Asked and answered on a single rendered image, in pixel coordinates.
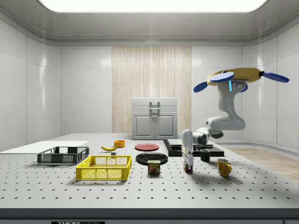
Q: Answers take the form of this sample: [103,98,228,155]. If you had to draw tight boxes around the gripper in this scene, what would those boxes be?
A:
[182,146,195,168]

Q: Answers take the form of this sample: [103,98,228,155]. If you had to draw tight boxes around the black mug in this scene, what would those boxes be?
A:
[199,149,211,162]

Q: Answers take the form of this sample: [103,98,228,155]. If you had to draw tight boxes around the flat-sided can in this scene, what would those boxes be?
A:
[147,160,161,175]

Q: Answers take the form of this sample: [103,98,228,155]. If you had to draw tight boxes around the yellow mug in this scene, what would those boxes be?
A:
[216,158,233,177]

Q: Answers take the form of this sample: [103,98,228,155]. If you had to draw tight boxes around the red plate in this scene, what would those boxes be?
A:
[135,143,160,152]

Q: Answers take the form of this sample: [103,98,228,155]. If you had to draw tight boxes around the black plate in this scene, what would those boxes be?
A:
[135,152,169,165]

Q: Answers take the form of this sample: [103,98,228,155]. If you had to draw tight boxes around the white cabinet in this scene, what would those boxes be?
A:
[131,97,178,140]

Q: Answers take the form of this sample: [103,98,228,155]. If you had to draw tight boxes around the yellow basket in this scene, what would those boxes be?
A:
[75,155,133,182]

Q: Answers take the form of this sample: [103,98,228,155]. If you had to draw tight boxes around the drone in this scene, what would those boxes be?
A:
[193,67,291,94]

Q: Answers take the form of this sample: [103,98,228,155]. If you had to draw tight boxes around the dark grey basket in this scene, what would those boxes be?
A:
[36,146,90,166]

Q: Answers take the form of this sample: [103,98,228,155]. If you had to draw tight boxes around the white board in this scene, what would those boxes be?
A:
[0,140,90,154]

